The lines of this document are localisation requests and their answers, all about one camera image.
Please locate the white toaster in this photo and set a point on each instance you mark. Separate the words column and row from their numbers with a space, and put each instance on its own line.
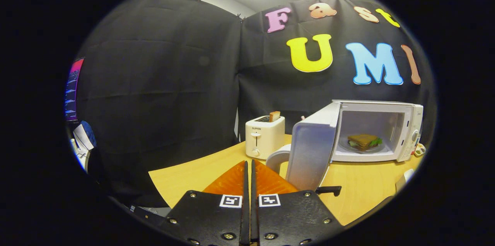
column 265, row 137

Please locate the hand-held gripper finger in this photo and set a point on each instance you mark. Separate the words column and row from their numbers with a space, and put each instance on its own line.
column 245, row 219
column 254, row 219

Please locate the black backdrop cloth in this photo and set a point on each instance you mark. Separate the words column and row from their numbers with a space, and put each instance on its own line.
column 162, row 83

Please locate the white divided dish of beans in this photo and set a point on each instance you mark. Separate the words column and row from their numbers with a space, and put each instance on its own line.
column 420, row 150

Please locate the computer monitor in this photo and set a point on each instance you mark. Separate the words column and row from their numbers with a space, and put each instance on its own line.
column 73, row 91

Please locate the toast slice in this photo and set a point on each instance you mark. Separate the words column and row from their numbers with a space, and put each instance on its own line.
column 275, row 116

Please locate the white and blue object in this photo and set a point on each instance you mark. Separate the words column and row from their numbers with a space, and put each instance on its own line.
column 83, row 139

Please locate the white microwave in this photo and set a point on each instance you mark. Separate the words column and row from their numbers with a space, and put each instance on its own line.
column 309, row 149

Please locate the glass turntable plate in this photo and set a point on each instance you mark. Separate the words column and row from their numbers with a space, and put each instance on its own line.
column 344, row 148

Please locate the brown bread lettuce sandwich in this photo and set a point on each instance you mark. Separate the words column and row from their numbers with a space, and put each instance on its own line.
column 362, row 140

